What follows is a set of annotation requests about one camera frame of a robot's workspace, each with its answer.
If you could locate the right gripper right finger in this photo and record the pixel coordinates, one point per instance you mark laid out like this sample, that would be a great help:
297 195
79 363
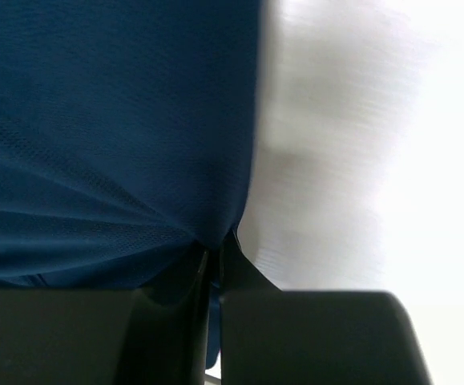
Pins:
270 336

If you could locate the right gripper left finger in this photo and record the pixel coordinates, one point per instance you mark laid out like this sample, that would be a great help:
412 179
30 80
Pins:
156 334

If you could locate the navy blue shorts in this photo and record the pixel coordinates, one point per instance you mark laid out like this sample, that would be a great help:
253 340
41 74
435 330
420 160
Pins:
126 135

